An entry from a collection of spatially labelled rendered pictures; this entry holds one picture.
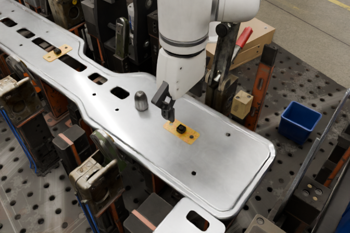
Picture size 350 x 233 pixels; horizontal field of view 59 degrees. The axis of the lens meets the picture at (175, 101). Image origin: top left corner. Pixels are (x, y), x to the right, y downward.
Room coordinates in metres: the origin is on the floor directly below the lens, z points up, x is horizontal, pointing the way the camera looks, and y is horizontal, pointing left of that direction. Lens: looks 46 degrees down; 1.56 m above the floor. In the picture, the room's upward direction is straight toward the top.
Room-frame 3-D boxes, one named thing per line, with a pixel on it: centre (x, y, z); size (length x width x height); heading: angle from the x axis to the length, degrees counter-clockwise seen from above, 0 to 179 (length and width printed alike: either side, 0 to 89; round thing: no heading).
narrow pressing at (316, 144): (0.28, -0.21, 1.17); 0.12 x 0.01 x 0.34; 141
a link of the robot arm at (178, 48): (0.45, -0.02, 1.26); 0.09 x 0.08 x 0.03; 141
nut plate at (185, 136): (0.45, -0.01, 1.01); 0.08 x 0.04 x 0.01; 51
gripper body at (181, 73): (0.45, -0.01, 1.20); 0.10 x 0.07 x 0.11; 141
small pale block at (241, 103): (0.50, -0.15, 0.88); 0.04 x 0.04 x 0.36; 51
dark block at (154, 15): (0.77, 0.04, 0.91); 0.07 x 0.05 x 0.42; 141
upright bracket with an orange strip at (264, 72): (0.51, -0.19, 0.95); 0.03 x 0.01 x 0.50; 51
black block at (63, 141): (0.44, 0.24, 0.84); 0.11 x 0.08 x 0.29; 141
